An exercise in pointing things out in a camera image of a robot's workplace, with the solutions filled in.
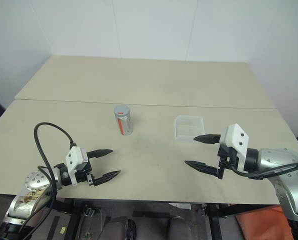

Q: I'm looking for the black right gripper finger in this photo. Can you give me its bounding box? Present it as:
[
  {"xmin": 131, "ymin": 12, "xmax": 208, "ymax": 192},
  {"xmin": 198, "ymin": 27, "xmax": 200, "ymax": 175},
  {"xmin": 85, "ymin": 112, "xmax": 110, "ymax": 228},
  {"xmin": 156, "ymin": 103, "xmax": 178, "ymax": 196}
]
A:
[
  {"xmin": 184, "ymin": 160, "xmax": 225, "ymax": 181},
  {"xmin": 193, "ymin": 133, "xmax": 223, "ymax": 146}
]

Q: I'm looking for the white crumpled scrap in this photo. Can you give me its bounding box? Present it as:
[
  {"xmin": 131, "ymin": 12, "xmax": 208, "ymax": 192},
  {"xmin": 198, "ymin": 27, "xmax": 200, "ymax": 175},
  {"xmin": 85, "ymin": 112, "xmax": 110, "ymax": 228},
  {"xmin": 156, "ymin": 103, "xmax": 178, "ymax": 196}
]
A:
[{"xmin": 174, "ymin": 202, "xmax": 192, "ymax": 210}]

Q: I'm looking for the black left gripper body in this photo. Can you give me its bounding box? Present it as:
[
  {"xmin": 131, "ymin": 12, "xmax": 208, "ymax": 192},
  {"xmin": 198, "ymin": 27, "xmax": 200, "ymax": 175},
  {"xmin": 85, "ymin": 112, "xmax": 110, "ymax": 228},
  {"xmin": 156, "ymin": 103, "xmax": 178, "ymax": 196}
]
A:
[{"xmin": 74, "ymin": 155, "xmax": 97, "ymax": 187}]

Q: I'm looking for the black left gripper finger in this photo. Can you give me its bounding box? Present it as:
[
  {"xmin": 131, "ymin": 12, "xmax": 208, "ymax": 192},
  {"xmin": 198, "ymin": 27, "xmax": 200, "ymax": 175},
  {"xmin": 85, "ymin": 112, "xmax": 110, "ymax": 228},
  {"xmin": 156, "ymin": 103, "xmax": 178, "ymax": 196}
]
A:
[
  {"xmin": 86, "ymin": 149, "xmax": 114, "ymax": 160},
  {"xmin": 92, "ymin": 170, "xmax": 122, "ymax": 188}
]

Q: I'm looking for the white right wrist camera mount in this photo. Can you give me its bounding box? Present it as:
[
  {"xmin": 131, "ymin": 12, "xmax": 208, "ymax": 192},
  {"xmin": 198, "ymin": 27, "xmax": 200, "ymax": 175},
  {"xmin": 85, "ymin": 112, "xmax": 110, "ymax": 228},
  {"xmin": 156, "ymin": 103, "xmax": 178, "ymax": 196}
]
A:
[{"xmin": 218, "ymin": 123, "xmax": 250, "ymax": 174}]

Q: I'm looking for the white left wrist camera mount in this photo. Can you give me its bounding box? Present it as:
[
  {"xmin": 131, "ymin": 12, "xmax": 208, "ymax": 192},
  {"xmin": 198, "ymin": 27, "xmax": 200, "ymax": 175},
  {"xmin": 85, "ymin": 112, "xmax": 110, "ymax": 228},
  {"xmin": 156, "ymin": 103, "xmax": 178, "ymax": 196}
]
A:
[{"xmin": 65, "ymin": 146, "xmax": 90, "ymax": 186}]

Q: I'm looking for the dark rounded shape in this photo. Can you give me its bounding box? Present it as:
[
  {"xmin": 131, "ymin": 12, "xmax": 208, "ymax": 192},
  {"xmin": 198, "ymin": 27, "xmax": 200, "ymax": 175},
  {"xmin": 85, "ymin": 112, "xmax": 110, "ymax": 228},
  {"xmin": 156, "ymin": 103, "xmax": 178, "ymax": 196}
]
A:
[{"xmin": 167, "ymin": 216, "xmax": 193, "ymax": 240}]

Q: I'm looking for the clear plastic square container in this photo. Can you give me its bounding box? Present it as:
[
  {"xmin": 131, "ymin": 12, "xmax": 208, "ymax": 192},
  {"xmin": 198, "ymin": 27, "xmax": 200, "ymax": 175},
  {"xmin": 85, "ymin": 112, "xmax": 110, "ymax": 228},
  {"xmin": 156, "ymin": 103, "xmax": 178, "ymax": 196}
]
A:
[{"xmin": 174, "ymin": 115, "xmax": 206, "ymax": 144}]

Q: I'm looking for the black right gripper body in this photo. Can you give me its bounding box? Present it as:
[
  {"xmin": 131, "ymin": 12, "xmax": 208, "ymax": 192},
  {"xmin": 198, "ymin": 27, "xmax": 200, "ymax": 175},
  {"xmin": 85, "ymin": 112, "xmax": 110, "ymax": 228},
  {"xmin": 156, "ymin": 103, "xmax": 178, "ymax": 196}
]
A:
[{"xmin": 216, "ymin": 145, "xmax": 240, "ymax": 171}]

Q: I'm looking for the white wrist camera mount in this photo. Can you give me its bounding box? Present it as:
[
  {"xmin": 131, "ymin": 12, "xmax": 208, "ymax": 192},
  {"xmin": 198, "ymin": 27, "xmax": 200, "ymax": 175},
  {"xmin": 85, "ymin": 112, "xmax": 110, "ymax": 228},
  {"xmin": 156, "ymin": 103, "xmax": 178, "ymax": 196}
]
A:
[
  {"xmin": 65, "ymin": 146, "xmax": 90, "ymax": 186},
  {"xmin": 218, "ymin": 123, "xmax": 250, "ymax": 174}
]

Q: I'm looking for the grey lid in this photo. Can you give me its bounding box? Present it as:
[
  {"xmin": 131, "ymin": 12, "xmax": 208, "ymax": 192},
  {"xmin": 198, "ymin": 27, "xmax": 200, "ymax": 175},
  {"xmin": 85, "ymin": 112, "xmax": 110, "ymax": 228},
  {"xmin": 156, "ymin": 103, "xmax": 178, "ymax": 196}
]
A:
[{"xmin": 113, "ymin": 104, "xmax": 131, "ymax": 119}]

